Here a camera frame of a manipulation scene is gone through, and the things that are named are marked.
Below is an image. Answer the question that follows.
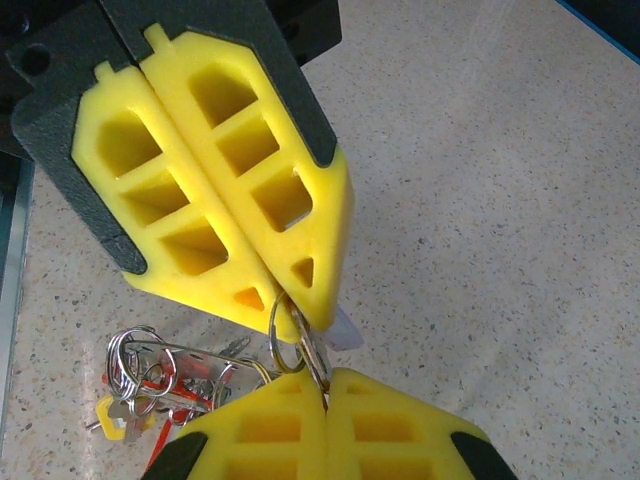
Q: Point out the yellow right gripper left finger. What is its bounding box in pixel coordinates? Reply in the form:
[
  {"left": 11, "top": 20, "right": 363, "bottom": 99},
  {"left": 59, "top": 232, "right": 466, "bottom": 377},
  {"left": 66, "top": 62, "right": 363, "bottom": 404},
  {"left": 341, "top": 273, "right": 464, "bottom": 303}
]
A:
[{"left": 142, "top": 372, "right": 330, "bottom": 480}]

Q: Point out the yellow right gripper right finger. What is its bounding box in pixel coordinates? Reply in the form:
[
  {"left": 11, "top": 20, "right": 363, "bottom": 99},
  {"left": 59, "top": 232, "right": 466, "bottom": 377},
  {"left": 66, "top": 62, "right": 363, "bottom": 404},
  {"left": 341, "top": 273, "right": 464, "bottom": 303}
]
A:
[{"left": 324, "top": 367, "right": 521, "bottom": 480}]

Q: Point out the metal key organizer disc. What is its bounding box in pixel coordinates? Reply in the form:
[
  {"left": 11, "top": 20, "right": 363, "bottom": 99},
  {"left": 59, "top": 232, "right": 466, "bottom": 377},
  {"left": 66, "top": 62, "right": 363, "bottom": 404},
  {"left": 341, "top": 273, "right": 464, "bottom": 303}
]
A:
[{"left": 119, "top": 339, "right": 271, "bottom": 416}]

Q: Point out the silver split key ring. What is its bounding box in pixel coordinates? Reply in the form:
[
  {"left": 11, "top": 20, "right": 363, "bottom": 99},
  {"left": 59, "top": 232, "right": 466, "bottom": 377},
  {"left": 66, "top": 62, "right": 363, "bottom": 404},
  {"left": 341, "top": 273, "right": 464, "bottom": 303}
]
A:
[
  {"left": 267, "top": 292, "right": 307, "bottom": 375},
  {"left": 292, "top": 304, "right": 332, "bottom": 389},
  {"left": 106, "top": 325, "right": 157, "bottom": 397}
]

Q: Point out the purple key tag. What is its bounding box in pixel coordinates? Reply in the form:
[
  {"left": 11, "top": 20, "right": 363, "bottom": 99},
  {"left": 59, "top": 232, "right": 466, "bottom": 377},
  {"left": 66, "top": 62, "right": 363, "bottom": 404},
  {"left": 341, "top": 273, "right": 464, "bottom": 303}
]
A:
[{"left": 324, "top": 305, "right": 365, "bottom": 352}]

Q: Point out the yellow capped key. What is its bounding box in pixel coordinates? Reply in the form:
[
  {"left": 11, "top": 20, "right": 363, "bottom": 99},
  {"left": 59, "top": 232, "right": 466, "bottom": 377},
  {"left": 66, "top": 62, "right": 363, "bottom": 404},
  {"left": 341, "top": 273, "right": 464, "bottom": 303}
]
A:
[{"left": 93, "top": 394, "right": 154, "bottom": 444}]

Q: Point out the aluminium rail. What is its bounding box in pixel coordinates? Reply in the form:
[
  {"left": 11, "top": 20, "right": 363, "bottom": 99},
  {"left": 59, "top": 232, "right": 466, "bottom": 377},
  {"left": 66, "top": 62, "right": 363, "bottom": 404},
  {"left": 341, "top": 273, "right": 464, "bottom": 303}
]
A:
[{"left": 0, "top": 154, "right": 36, "bottom": 416}]

